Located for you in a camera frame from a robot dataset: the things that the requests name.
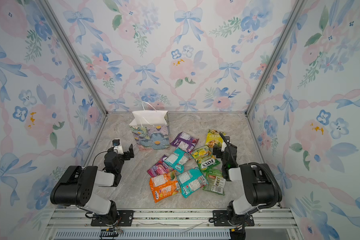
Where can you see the teal candy packet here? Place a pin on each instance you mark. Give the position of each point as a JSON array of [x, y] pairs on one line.
[[177, 160], [191, 181]]

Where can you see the magenta Fox's candy packet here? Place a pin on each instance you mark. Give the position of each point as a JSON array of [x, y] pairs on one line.
[[160, 168]]

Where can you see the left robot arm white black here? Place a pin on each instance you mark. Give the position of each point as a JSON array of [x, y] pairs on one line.
[[77, 187]]

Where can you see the purple snack packet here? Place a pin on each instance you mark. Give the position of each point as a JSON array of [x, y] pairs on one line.
[[185, 142]]

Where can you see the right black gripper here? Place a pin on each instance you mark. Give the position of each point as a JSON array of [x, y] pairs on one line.
[[225, 148]]

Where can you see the floral paper gift bag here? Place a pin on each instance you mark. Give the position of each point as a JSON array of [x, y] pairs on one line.
[[151, 128]]

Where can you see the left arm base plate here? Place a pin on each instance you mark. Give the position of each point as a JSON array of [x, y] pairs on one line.
[[120, 218]]

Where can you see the green yellow Fox's candy packet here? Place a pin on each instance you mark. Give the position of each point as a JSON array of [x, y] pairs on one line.
[[204, 158]]

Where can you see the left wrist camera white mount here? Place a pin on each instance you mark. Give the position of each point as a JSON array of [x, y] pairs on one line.
[[117, 146]]

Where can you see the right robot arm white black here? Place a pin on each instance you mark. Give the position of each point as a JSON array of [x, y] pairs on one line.
[[261, 189]]

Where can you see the yellow snack packet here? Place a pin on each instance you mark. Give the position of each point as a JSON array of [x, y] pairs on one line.
[[214, 139]]

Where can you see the orange candy packet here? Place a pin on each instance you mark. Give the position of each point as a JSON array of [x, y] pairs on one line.
[[163, 186]]

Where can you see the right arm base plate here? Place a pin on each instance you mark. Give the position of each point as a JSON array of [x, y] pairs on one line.
[[224, 218]]

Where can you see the aluminium rail frame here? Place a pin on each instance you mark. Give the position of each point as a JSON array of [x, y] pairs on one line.
[[174, 224]]

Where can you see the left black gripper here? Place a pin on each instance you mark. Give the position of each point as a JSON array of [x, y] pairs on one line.
[[127, 152]]

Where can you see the green snack packet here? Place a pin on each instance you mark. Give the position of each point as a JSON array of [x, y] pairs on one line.
[[216, 182]]

